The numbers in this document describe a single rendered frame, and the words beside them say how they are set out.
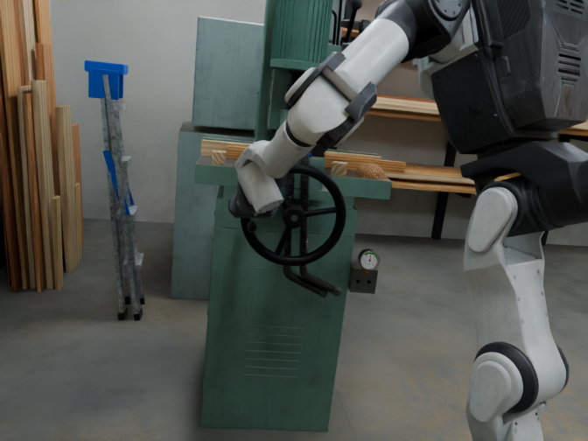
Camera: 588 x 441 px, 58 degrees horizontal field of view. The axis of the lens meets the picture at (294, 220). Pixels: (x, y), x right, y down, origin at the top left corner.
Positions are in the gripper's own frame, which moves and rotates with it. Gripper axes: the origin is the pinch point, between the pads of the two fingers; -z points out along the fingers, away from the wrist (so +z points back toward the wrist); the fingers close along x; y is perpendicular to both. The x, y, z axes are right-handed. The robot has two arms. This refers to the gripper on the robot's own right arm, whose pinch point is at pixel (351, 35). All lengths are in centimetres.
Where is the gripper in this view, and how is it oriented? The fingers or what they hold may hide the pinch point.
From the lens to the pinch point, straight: 166.6
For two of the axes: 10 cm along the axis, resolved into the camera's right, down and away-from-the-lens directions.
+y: -1.3, 5.3, 8.4
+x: -0.1, 8.4, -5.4
